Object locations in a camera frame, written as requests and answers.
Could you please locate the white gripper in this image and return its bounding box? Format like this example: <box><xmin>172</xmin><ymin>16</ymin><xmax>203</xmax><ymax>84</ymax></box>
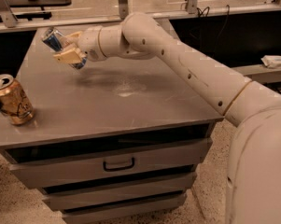
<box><xmin>53</xmin><ymin>26</ymin><xmax>106</xmax><ymax>64</ymax></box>

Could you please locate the blue silver redbull can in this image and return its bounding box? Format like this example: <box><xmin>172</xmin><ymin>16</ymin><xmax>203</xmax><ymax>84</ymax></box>
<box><xmin>42</xmin><ymin>27</ymin><xmax>86</xmax><ymax>70</ymax></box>

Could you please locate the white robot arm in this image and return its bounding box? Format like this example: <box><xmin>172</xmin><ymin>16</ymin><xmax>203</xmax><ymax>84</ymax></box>
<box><xmin>55</xmin><ymin>13</ymin><xmax>281</xmax><ymax>224</ymax></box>

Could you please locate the gold soda can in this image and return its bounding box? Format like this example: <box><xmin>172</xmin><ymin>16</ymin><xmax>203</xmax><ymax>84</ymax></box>
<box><xmin>0</xmin><ymin>74</ymin><xmax>35</xmax><ymax>125</ymax></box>

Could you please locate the grey drawer cabinet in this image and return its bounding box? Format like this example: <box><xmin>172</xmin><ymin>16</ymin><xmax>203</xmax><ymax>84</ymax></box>
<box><xmin>0</xmin><ymin>37</ymin><xmax>219</xmax><ymax>224</ymax></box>

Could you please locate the white crumpled cloth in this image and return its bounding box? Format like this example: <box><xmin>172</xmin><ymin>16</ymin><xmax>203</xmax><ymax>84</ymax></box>
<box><xmin>261</xmin><ymin>55</ymin><xmax>281</xmax><ymax>69</ymax></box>

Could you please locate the black drawer handle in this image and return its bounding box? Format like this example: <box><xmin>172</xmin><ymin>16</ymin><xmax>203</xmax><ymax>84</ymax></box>
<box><xmin>103</xmin><ymin>157</ymin><xmax>135</xmax><ymax>172</ymax></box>

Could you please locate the black cable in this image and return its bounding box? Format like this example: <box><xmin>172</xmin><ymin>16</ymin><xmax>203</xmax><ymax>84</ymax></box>
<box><xmin>178</xmin><ymin>0</ymin><xmax>232</xmax><ymax>61</ymax></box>

